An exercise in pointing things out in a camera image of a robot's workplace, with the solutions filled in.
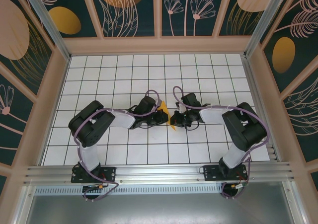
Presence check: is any aluminium corner post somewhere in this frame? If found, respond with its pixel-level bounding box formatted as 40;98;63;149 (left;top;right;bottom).
21;0;72;61
244;0;296;58

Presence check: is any orange cloth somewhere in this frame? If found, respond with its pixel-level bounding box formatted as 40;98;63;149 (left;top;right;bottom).
159;100;177;132

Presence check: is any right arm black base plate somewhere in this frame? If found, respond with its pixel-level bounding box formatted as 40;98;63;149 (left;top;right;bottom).
203;164;248;181

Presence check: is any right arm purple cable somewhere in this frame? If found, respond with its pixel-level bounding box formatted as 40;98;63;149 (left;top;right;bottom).
172;85;270;200

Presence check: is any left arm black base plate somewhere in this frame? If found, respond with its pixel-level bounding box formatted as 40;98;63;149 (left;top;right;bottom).
71;166;117;184

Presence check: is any long aluminium mounting rail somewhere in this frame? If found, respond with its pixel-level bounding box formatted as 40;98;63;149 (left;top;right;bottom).
23;161;295;185

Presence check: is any slotted grey cable duct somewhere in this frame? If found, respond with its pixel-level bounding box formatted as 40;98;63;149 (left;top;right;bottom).
34;186;224;195

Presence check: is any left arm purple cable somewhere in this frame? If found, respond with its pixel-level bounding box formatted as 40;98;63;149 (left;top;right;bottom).
74;89;161;202

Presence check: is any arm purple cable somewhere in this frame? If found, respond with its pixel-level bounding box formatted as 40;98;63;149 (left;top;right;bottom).
172;85;270;200
74;89;161;202

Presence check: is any aluminium side rail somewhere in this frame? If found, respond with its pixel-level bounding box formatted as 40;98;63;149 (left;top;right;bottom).
242;55;281;162

